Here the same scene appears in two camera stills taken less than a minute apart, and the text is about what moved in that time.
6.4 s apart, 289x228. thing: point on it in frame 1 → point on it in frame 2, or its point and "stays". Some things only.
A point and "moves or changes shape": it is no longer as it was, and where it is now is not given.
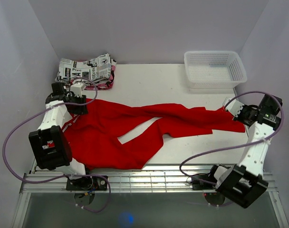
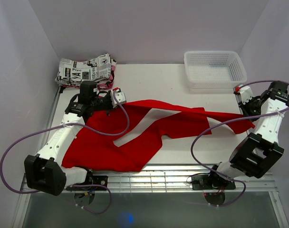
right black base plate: [203, 181] stays
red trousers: [111, 136] moves or changes shape
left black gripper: [81, 109] → [108, 94]
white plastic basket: [214, 69] stays
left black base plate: [87, 183] stays
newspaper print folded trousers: [98, 69] stays
